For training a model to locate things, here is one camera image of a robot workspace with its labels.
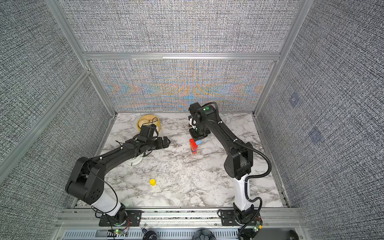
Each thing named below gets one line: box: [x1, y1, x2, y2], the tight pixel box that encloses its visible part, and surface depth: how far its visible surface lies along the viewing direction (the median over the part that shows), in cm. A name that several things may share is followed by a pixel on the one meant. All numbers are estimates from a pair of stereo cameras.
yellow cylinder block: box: [149, 178, 157, 186], surface depth 85 cm
